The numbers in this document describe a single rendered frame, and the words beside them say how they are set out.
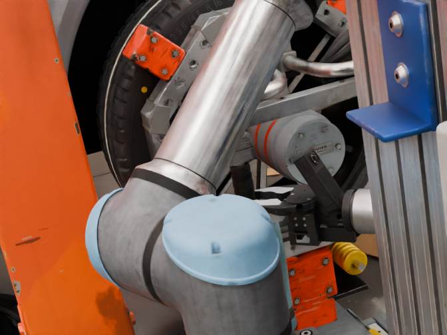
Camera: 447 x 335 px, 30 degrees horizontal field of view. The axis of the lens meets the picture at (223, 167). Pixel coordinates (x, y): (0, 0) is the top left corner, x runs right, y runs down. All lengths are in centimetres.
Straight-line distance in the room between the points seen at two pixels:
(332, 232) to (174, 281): 59
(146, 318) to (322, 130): 148
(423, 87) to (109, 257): 50
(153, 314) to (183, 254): 207
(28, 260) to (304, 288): 72
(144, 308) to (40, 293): 164
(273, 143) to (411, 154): 96
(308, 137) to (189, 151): 61
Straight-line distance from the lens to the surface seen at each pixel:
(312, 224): 141
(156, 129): 161
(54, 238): 132
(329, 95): 151
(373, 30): 67
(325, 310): 188
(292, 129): 156
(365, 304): 274
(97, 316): 138
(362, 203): 137
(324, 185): 138
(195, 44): 160
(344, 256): 188
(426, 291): 70
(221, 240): 83
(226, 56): 102
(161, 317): 288
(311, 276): 183
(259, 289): 86
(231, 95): 100
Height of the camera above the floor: 139
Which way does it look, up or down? 20 degrees down
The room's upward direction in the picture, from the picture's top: 11 degrees counter-clockwise
